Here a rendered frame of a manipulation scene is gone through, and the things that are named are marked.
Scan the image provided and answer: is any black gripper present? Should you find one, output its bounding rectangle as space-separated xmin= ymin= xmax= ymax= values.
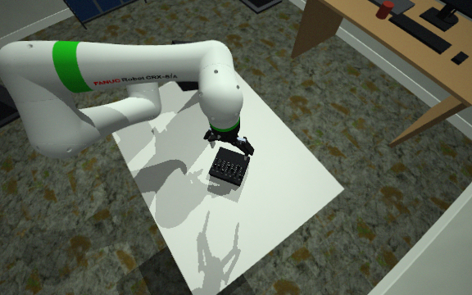
xmin=203 ymin=127 xmax=255 ymax=161

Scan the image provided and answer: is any black lighting desk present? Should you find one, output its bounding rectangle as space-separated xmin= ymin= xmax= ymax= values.
xmin=209 ymin=147 xmax=250 ymax=187

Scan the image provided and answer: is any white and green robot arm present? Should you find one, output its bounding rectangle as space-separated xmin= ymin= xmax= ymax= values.
xmin=0 ymin=40 xmax=243 ymax=159

